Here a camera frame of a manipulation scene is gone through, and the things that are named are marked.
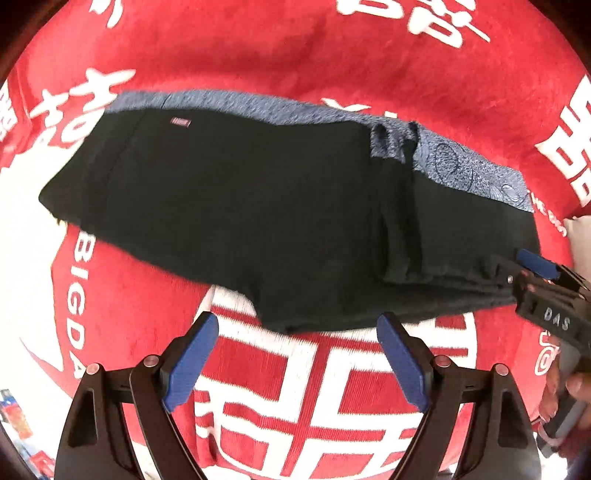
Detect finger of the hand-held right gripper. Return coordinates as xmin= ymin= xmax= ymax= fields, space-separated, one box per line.
xmin=490 ymin=255 xmax=534 ymax=291
xmin=516 ymin=248 xmax=591 ymax=296

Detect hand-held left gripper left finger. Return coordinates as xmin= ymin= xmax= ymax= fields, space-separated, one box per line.
xmin=54 ymin=311 xmax=220 ymax=480

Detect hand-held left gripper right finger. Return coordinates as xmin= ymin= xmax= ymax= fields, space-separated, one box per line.
xmin=376 ymin=311 xmax=541 ymax=480

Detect black pants blue floral stripes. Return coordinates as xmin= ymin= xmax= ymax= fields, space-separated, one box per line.
xmin=38 ymin=90 xmax=543 ymax=334

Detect person's right hand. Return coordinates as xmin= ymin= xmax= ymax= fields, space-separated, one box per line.
xmin=538 ymin=355 xmax=591 ymax=423

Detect colourful package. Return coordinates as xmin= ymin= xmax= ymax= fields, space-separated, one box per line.
xmin=0 ymin=388 xmax=35 ymax=439

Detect red printed blanket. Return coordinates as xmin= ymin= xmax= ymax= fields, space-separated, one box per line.
xmin=0 ymin=0 xmax=591 ymax=480

